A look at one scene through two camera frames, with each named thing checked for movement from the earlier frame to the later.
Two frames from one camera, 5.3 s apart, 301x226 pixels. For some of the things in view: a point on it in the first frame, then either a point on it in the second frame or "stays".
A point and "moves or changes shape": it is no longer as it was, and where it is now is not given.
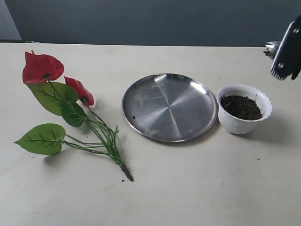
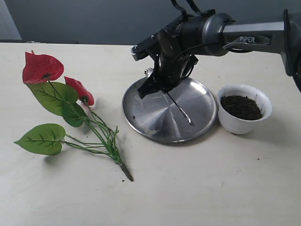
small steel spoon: [271, 48] moves or changes shape
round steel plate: [169, 107] stays
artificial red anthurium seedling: [72, 101] stays
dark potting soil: [242, 107] stays
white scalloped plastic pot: [234, 125] stays
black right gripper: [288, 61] → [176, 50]
